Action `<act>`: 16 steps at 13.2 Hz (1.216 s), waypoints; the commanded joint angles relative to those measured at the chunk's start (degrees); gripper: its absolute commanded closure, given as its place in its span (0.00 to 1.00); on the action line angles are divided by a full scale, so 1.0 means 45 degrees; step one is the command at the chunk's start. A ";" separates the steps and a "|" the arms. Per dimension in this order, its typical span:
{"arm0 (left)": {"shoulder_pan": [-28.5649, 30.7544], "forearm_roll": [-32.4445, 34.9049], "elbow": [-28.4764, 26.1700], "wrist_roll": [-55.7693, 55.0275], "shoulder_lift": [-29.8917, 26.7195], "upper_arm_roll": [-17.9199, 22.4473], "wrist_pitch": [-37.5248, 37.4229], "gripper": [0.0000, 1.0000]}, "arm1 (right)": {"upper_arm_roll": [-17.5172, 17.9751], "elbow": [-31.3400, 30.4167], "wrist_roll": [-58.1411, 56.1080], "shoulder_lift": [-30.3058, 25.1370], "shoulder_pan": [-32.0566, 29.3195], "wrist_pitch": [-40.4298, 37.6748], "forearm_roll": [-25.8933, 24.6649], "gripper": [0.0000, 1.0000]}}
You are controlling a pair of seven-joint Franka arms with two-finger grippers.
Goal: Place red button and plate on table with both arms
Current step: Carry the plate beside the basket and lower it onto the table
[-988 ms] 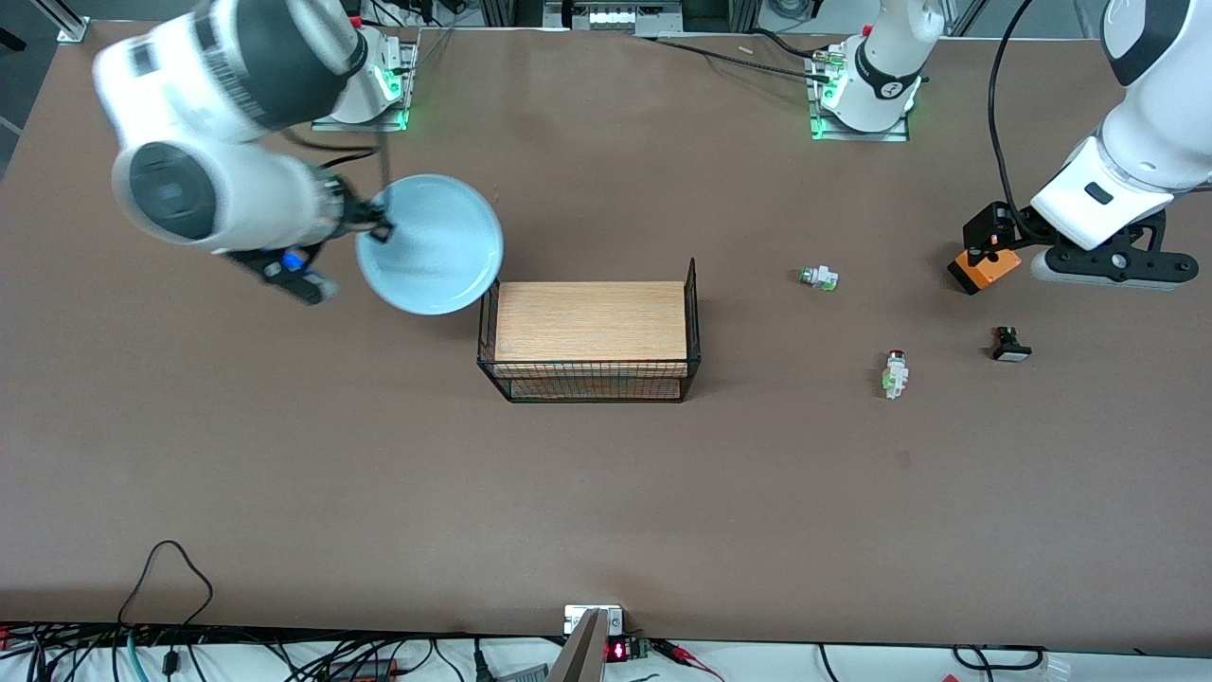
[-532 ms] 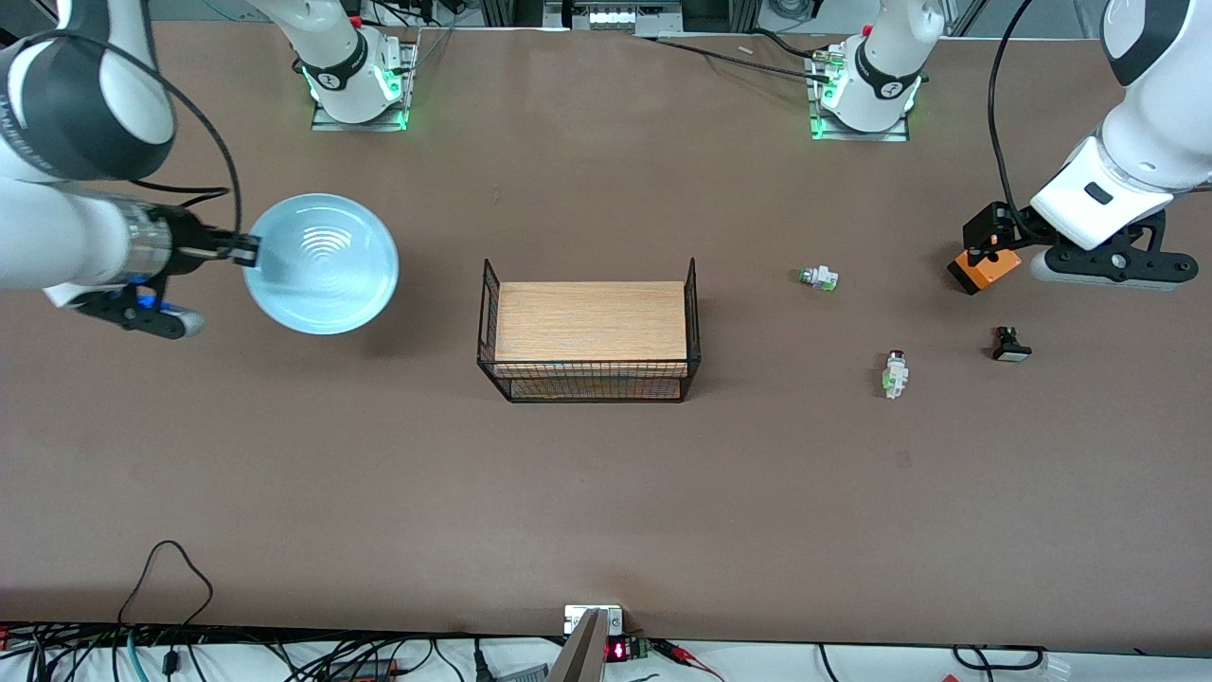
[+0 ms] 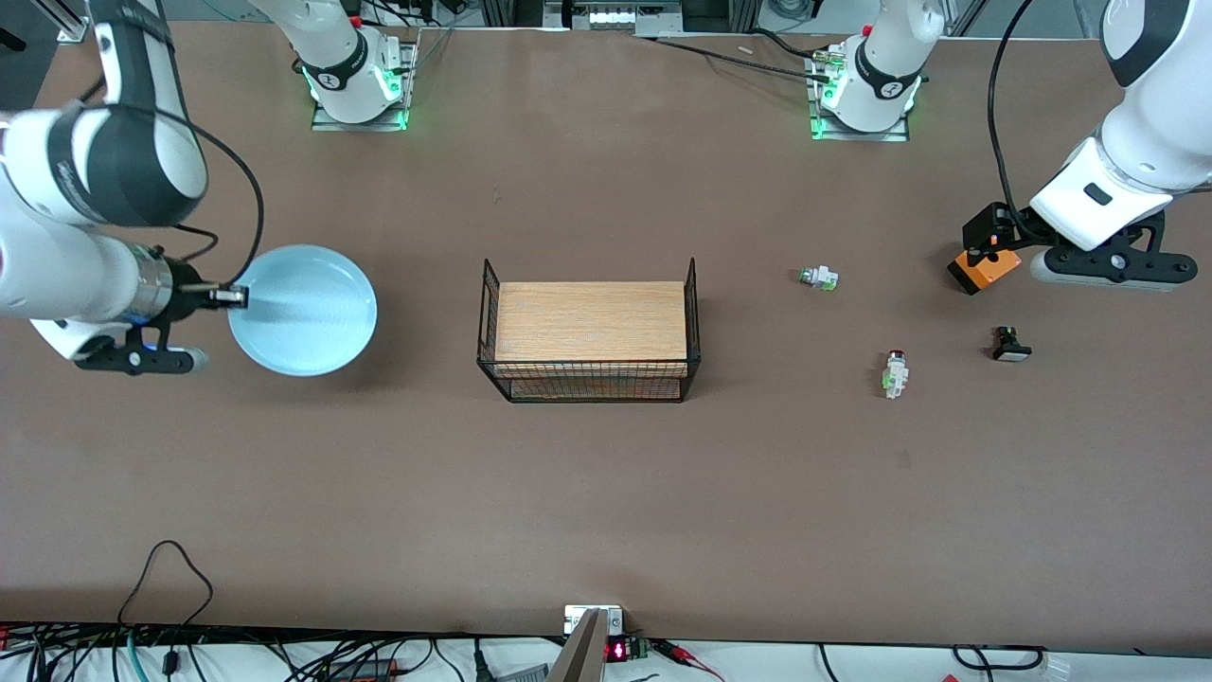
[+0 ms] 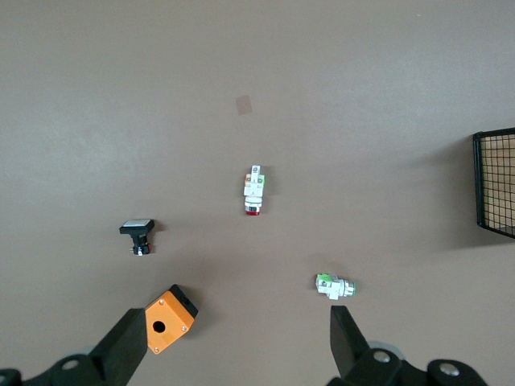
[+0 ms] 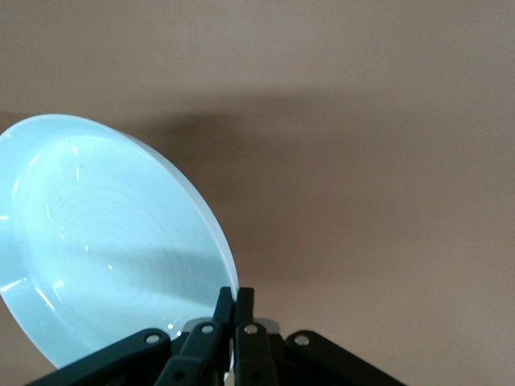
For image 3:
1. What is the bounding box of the black looped thin cable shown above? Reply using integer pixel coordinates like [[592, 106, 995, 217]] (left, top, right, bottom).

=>
[[117, 540, 215, 628]]

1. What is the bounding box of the black cable on table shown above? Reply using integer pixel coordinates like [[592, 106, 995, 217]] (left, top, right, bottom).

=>
[[634, 34, 834, 84]]

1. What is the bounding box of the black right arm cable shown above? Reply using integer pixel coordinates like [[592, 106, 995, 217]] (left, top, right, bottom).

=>
[[104, 102, 265, 287]]

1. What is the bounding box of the aluminium frame profile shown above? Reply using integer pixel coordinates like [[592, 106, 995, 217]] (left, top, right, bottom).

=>
[[36, 0, 93, 45]]

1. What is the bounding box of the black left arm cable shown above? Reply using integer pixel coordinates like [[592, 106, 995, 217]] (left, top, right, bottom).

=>
[[989, 0, 1033, 221]]

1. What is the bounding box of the black square white-capped button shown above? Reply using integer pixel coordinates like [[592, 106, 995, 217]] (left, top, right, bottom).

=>
[[990, 325, 1034, 364]]

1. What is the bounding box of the small white box device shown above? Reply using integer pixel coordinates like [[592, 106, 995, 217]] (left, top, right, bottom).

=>
[[564, 604, 626, 637]]

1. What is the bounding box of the lit white panel device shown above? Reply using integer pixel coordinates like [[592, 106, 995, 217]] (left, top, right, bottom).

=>
[[544, 0, 685, 37]]

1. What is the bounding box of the black cable on white ledge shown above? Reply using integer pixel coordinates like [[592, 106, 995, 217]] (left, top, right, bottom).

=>
[[952, 644, 1047, 670]]

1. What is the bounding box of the orange button enclosure box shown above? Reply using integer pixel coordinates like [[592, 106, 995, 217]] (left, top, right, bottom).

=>
[[948, 244, 1024, 296]]

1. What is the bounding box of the wooden board shelf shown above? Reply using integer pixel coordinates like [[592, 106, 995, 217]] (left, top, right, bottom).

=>
[[494, 280, 689, 365]]

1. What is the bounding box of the black power adapter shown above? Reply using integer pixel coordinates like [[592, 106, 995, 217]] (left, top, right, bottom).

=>
[[327, 658, 399, 681]]

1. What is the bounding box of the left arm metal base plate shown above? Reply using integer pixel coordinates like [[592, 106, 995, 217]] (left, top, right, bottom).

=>
[[807, 43, 912, 143]]

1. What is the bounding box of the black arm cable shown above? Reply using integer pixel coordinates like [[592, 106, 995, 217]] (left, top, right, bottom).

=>
[[989, 0, 1033, 221], [104, 102, 265, 287]]

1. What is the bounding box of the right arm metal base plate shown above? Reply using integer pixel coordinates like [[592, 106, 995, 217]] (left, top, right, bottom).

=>
[[311, 40, 419, 133]]

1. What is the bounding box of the red clip lead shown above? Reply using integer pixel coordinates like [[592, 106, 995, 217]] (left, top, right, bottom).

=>
[[653, 639, 725, 682]]

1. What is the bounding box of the light blue round plate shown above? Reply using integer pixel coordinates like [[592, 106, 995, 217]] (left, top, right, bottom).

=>
[[227, 244, 379, 378]]

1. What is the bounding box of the black wire basket rack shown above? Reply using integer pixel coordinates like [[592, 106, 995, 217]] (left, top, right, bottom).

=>
[[476, 256, 704, 405]]

